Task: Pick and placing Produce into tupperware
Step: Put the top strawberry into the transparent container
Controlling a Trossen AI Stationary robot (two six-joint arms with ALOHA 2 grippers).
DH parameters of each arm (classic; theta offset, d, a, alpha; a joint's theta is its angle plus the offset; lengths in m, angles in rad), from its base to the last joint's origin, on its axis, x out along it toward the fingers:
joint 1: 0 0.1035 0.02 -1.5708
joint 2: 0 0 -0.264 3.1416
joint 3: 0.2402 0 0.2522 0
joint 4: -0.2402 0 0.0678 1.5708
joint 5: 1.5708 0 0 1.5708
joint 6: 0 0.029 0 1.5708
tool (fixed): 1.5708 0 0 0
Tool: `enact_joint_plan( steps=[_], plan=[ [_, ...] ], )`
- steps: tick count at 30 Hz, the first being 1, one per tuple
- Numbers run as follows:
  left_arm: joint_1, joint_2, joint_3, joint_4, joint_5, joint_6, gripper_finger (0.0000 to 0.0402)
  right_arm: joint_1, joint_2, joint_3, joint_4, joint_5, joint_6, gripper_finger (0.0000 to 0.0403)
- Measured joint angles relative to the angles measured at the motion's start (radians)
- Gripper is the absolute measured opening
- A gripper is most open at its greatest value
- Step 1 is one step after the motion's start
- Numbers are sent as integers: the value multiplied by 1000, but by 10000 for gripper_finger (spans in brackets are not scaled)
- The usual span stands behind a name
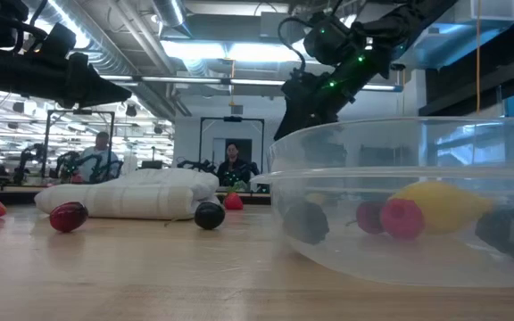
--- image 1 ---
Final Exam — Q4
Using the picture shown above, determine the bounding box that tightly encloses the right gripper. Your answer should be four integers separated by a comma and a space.
273, 44, 392, 141

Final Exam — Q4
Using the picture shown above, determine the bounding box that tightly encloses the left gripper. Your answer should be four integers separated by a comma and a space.
0, 48, 132, 108

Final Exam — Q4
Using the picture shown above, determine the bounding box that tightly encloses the dark red cherry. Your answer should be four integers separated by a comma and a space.
345, 200, 386, 235

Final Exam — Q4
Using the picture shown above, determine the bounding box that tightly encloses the black cherry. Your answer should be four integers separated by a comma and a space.
164, 201, 227, 231

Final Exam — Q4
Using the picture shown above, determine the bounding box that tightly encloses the glossy red cherry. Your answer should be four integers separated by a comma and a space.
49, 201, 89, 234

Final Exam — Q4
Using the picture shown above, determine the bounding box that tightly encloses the red raspberry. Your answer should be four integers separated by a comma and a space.
379, 198, 427, 241

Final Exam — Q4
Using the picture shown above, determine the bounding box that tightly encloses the clear plastic container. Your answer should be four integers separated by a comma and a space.
251, 116, 514, 288

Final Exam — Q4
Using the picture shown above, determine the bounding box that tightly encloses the dark fruit with white label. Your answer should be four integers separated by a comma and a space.
474, 205, 514, 263

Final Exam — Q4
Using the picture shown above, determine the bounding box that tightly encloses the person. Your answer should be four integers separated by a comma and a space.
215, 141, 253, 186
79, 131, 120, 184

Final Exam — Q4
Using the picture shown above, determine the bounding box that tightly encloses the long ceiling light strip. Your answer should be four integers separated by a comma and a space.
98, 74, 403, 93

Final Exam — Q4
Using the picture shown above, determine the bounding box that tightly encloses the white plaid towel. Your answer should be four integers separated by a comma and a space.
33, 167, 221, 220

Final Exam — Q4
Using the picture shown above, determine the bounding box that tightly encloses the silver ceiling duct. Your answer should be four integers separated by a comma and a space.
49, 0, 191, 118

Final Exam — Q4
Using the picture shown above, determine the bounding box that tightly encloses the black station frame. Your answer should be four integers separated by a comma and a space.
41, 109, 116, 180
197, 115, 266, 174

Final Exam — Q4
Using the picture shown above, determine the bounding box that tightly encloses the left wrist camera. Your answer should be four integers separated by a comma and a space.
37, 21, 79, 59

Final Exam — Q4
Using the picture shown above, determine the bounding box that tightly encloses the pale hanging cable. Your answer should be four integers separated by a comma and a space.
475, 0, 482, 113

